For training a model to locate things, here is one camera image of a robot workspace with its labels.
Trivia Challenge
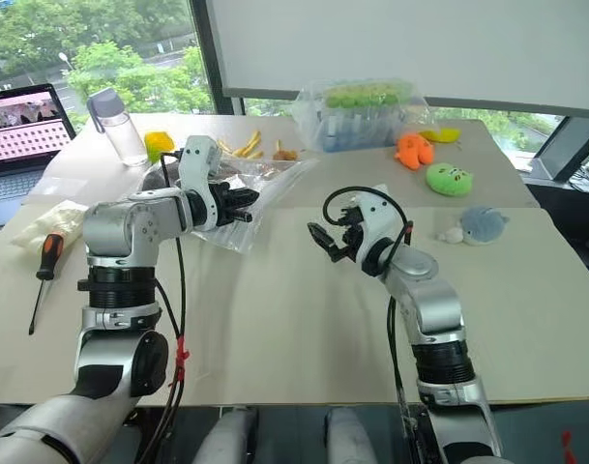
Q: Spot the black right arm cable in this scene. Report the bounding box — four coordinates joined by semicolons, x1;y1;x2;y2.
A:
321;187;416;426

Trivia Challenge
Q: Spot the grey rounded leg cover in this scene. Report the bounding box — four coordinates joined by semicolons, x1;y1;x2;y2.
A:
324;406;378;464
196;407;260;464

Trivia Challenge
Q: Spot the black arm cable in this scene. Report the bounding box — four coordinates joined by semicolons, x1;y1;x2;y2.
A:
321;187;416;426
136;150;192;464

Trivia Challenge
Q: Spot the clear plastic bag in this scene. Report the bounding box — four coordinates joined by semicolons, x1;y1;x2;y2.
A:
141;155;320;256

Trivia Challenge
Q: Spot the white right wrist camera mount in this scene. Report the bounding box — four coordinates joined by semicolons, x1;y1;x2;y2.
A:
355;189;407;263

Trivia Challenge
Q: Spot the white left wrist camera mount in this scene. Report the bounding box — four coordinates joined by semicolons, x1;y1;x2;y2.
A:
178;134;223;231

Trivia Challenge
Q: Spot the yellow green toy pepper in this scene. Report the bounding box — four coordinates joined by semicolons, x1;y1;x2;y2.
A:
143;130;176;165

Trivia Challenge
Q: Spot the white board panel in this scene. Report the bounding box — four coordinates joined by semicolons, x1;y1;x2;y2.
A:
204;0;589;118

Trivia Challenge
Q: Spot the green plush toy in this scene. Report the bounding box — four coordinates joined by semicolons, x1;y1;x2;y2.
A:
425;161;474;199

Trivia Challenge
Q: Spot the dark window pillar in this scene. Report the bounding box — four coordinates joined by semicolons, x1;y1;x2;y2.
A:
189;0;248;117

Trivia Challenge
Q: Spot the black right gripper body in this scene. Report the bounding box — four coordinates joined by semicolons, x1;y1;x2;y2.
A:
339;204;368;261

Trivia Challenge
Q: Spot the clear bottle with grey lid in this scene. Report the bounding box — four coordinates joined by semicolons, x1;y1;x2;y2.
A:
86;87;151;168

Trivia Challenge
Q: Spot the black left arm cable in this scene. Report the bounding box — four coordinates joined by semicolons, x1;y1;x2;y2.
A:
136;150;192;464

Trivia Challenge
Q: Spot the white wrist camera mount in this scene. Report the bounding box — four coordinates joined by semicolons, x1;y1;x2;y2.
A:
178;134;223;231
355;189;407;263

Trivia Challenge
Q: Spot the white filled packet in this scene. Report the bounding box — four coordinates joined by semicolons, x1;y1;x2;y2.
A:
10;199;90;256

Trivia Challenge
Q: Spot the grey device with dark frame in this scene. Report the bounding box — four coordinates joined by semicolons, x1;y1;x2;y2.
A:
529;115;589;184

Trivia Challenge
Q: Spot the open laptop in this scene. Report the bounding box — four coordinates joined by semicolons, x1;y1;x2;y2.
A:
0;82;78;231

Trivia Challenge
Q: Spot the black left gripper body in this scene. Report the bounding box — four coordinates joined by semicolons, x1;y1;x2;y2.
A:
206;180;234;229

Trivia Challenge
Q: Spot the blue grey whale plush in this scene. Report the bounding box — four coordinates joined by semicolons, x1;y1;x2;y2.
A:
436;204;511;247

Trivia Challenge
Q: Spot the orange plush toy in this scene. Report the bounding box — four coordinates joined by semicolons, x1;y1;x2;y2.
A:
394;131;436;172

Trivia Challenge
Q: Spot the plastic bag of green items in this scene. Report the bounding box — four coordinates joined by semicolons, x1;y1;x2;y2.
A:
291;78;431;155

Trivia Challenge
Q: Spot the orange black handled screwdriver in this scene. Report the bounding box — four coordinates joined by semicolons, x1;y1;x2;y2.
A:
28;232;65;336

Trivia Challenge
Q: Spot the yellow plush toy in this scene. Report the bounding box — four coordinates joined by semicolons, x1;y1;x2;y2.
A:
418;126;462;144

